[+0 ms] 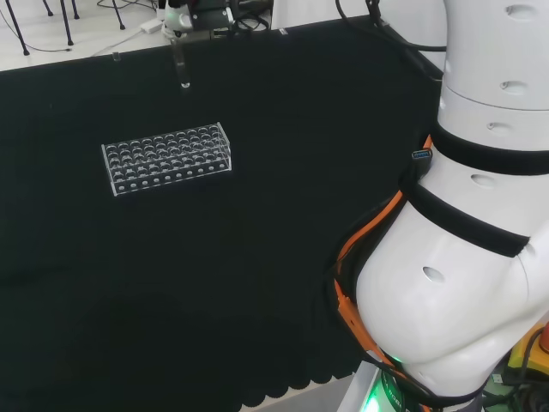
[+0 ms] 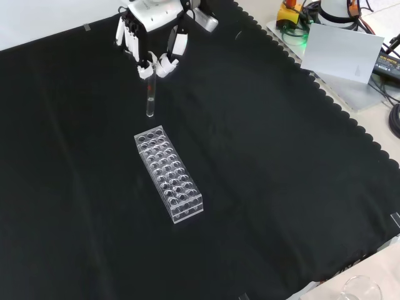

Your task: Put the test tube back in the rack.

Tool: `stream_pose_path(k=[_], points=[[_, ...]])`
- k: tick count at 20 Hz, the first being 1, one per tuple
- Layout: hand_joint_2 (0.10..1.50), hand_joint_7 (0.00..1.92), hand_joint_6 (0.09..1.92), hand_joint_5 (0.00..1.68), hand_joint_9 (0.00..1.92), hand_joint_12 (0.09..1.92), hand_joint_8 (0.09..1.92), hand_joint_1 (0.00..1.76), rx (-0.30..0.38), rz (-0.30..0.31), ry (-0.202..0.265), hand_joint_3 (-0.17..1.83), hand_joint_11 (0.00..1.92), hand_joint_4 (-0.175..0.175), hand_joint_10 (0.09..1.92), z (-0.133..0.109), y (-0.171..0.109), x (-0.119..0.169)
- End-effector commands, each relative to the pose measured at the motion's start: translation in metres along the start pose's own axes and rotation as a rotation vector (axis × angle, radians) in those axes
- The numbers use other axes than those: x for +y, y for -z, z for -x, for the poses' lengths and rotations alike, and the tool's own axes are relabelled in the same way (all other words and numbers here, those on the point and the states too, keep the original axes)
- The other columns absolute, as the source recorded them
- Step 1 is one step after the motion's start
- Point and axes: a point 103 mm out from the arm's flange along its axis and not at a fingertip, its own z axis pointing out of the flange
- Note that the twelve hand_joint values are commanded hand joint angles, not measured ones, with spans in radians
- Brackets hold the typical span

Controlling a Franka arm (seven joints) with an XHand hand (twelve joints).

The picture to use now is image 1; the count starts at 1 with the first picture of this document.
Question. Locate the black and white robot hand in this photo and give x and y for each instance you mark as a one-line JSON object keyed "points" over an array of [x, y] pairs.
{"points": [[178, 17]]}

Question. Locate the clear glass test tube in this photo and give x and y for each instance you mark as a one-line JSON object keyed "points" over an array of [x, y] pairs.
{"points": [[182, 64]]}

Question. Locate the clear plastic test tube rack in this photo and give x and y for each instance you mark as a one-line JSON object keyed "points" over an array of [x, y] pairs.
{"points": [[167, 159]]}

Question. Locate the white power adapter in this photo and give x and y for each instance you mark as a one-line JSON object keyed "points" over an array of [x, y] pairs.
{"points": [[150, 26]]}

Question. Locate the black tripod leg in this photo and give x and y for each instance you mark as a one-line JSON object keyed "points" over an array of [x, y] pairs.
{"points": [[67, 23], [119, 15], [18, 30]]}

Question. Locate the black bench cloth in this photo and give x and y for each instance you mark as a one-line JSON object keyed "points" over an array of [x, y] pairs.
{"points": [[214, 257]]}

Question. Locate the blue USB plug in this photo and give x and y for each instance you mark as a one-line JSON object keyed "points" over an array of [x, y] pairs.
{"points": [[421, 155]]}

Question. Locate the yellow stop button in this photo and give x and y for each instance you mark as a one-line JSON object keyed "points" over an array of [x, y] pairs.
{"points": [[525, 347]]}

